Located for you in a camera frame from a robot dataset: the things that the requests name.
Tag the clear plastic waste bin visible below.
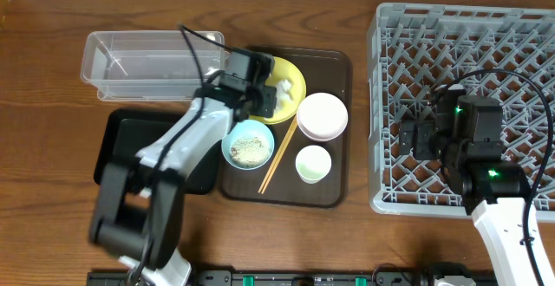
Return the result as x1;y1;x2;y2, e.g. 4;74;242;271
81;30;229;101

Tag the yellow plate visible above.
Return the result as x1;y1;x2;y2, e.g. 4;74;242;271
250;56;307;125

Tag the white tissue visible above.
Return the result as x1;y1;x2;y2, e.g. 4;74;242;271
275;79;292;113

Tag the light blue bowl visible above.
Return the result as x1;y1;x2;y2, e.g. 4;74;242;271
221;120;275;170

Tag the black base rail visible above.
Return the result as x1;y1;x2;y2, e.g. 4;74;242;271
85;269;500;286

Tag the pile of white rice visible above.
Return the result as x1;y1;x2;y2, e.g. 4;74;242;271
230;137;271;168

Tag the white green cup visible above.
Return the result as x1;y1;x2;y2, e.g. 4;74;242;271
295;145;332;184

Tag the wooden chopstick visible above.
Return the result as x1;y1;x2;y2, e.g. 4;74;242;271
260;120;299;195
258;116;298;193

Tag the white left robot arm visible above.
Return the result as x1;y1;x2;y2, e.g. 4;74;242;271
88;49;276;285

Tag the dark brown serving tray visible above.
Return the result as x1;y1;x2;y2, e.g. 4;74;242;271
220;46;352;208

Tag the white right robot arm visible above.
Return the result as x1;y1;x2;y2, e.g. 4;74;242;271
399;84;554;285

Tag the black waste tray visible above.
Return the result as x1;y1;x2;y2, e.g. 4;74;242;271
94;107;221;195

